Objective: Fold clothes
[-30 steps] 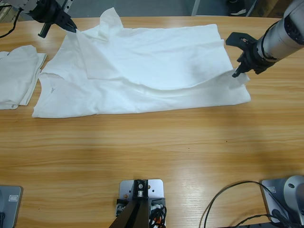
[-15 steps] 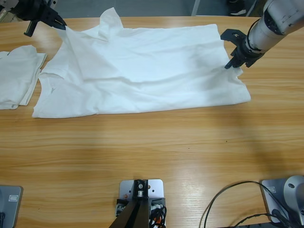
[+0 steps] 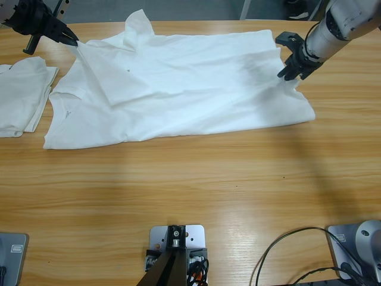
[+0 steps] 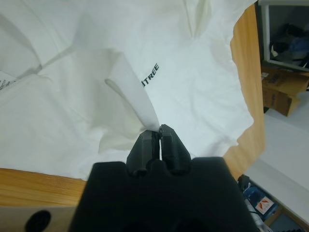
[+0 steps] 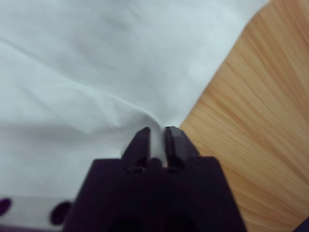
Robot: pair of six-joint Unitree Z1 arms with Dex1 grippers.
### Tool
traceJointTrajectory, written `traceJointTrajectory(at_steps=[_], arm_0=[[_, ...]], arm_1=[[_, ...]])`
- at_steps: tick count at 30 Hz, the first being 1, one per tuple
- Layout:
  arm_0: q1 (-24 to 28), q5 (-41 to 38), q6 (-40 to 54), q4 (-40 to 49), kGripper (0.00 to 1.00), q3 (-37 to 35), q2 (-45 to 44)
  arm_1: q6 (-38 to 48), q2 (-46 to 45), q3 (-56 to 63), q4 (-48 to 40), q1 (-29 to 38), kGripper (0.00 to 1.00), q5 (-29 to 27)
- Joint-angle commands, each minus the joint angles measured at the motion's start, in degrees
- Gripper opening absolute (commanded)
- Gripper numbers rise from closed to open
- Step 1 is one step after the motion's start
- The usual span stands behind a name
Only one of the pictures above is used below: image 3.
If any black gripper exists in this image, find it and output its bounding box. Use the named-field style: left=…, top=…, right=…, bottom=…
left=9, top=0, right=80, bottom=56
left=274, top=32, right=327, bottom=82

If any white Unitree T-shirt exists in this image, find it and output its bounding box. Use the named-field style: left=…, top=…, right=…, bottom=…
left=0, top=56, right=60, bottom=139
left=43, top=9, right=317, bottom=151

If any black white shoe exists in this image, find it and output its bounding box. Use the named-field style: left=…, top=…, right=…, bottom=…
left=279, top=0, right=310, bottom=21

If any brown cardboard box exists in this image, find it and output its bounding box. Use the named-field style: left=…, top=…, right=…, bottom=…
left=313, top=0, right=381, bottom=26

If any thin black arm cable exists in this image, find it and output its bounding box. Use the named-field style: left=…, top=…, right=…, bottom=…
left=305, top=20, right=327, bottom=43

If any white metal post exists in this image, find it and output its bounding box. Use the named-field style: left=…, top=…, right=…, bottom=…
left=239, top=0, right=254, bottom=21

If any black cable at base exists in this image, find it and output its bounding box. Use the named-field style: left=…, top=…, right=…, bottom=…
left=249, top=226, right=364, bottom=286

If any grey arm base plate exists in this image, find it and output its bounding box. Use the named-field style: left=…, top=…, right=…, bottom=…
left=0, top=232, right=28, bottom=286
left=327, top=220, right=381, bottom=282

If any white block with dark post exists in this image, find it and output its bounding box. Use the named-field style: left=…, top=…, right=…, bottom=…
left=143, top=224, right=210, bottom=286

